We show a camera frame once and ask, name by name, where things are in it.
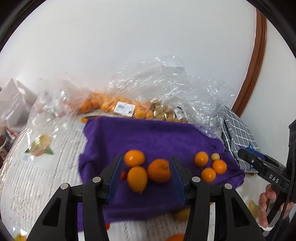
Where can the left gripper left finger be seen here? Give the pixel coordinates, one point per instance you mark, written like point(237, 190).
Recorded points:
point(110, 179)

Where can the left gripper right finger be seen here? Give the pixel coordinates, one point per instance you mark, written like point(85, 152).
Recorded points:
point(181, 177)

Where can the large orange mandarin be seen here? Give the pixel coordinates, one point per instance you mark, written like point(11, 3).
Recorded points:
point(159, 171)

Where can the person's right hand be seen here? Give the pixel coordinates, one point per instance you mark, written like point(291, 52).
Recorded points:
point(264, 201)

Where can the small red fruit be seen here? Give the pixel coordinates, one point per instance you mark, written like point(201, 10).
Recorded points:
point(123, 175)

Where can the small orange kumquat left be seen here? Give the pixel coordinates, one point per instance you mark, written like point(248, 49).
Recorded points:
point(201, 159)

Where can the small orange kumquat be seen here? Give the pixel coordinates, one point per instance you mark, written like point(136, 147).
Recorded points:
point(219, 166)
point(208, 175)
point(201, 159)

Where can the small orange kumquat bottom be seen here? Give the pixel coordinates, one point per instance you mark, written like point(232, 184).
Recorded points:
point(208, 175)

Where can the oval orange kumquat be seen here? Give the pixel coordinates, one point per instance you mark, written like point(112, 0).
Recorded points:
point(137, 179)

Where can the round orange kumquat top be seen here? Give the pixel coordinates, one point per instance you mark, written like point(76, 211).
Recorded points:
point(134, 158)

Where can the purple fleece cloth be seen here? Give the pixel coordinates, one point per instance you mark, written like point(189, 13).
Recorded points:
point(109, 137)

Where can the small orange kumquat right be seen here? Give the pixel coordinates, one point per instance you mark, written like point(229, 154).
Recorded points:
point(219, 166)

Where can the small pale yellow fruit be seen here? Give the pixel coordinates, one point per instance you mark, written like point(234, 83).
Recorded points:
point(215, 156)

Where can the grey checked star cushion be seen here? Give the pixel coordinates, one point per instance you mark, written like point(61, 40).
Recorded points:
point(235, 134)

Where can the bag of brown longans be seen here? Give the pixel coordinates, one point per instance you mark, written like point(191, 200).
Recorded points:
point(162, 112)

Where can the bag of orange kumquats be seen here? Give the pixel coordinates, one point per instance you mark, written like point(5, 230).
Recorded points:
point(115, 104)

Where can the clear plastic bag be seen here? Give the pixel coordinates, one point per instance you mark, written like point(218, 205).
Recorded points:
point(164, 79)

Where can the white plastic bag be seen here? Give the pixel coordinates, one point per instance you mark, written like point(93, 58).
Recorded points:
point(16, 103)

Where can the brown wooden door frame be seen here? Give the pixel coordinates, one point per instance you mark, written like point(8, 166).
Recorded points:
point(254, 66)

